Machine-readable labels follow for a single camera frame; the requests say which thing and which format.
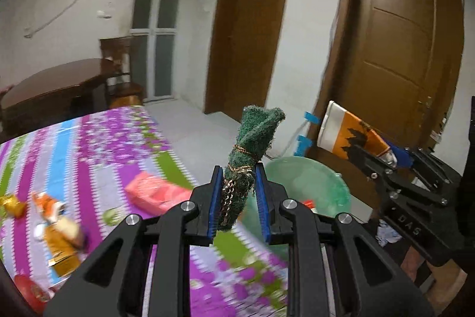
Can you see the brown wooden door right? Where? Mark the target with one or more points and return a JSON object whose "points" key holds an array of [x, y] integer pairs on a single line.
{"points": [[396, 64]]}

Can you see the blue tape upper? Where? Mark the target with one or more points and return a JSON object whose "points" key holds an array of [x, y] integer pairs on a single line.
{"points": [[309, 117]]}

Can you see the green lined trash bin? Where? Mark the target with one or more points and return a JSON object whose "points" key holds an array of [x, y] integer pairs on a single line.
{"points": [[306, 181]]}

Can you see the crumpled blue white cloth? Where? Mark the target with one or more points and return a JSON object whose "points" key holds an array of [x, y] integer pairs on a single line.
{"points": [[386, 235]]}

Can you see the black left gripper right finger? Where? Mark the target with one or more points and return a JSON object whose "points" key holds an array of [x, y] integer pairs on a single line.
{"points": [[335, 267]]}

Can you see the gold foil wrapper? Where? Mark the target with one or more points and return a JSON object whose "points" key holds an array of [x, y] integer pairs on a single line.
{"points": [[13, 206]]}

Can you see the blue tape lower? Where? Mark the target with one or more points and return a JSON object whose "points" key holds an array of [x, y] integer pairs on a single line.
{"points": [[303, 144]]}

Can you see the colourful striped tablecloth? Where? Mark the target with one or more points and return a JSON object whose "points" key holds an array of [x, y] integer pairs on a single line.
{"points": [[87, 162]]}

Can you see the blue tape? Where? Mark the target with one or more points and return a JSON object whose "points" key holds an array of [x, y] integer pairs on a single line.
{"points": [[303, 144], [309, 117]]}

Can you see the wooden chair by glass door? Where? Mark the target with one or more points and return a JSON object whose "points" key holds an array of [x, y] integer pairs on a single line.
{"points": [[120, 90]]}

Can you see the white glass double door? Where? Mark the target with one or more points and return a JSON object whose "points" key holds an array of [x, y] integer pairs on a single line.
{"points": [[153, 31]]}

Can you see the green scouring pad bundle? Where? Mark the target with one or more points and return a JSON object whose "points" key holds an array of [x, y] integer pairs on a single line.
{"points": [[255, 134]]}

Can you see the brown wooden door middle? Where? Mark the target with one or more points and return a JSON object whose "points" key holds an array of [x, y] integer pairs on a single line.
{"points": [[242, 54]]}

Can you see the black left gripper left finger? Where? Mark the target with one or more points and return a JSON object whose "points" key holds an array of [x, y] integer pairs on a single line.
{"points": [[142, 267]]}

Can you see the golden brown snack bag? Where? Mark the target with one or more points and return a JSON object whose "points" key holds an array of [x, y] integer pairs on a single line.
{"points": [[65, 239]]}

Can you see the brown wooden door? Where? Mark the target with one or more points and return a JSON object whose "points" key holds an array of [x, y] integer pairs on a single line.
{"points": [[396, 64], [242, 54]]}

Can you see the red round object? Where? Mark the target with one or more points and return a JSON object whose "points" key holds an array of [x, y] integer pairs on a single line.
{"points": [[35, 296]]}

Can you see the red packet on table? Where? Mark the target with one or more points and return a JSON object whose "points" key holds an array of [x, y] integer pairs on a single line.
{"points": [[155, 195]]}

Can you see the dark wooden dining table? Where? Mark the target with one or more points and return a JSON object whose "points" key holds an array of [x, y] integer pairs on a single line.
{"points": [[54, 95]]}

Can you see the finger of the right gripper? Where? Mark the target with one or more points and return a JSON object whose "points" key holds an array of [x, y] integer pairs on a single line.
{"points": [[371, 160], [398, 157]]}

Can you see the white wall switch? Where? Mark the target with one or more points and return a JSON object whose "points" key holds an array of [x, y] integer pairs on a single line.
{"points": [[103, 14]]}

